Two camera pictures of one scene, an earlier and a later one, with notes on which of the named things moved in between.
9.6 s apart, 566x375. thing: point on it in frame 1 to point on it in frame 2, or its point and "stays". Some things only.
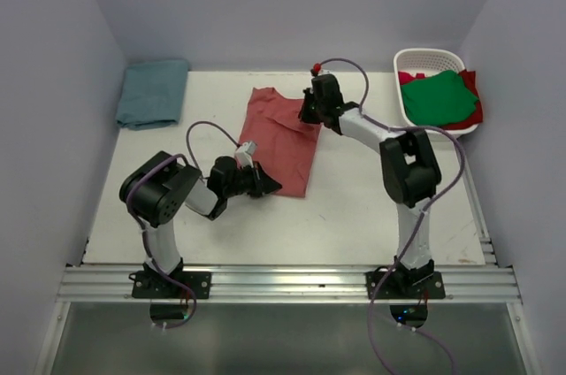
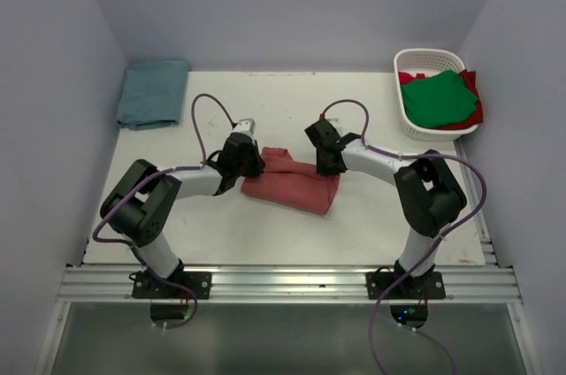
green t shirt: x=439 y=99 stays
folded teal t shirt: x=152 y=95 stays
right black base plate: x=407 y=285 stays
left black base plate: x=156 y=285 stays
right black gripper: x=303 y=114 to x=323 y=170
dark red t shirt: x=469 y=77 stays
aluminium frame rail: x=495 y=285 stays
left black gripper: x=263 y=182 to x=258 y=163
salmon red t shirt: x=281 y=145 to x=292 y=184
